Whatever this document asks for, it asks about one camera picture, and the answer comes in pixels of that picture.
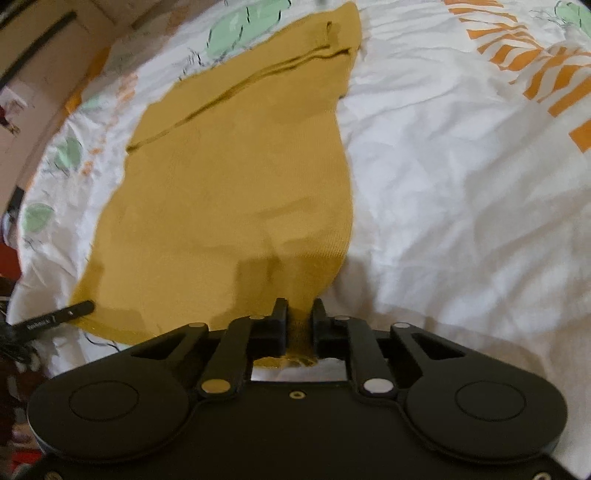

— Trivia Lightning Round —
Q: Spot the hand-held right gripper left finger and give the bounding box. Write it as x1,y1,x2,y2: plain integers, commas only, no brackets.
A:
122,298,291,400

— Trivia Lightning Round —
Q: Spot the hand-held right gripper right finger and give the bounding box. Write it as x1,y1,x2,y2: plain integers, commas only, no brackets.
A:
311,298,468,400

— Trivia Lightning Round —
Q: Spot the yellow knit sweater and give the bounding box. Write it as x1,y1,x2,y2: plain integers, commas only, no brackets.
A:
71,1,363,370

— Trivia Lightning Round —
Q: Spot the white leaf-print duvet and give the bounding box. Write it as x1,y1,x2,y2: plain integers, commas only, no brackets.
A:
7,0,591,467

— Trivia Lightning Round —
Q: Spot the small colourful picture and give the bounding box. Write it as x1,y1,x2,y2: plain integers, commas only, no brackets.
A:
0,87,29,136

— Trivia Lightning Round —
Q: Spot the black bar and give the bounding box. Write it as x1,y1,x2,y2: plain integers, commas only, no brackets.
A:
0,11,78,90

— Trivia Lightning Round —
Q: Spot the wooden bed frame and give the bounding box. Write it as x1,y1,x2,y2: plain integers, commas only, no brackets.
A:
0,0,222,222

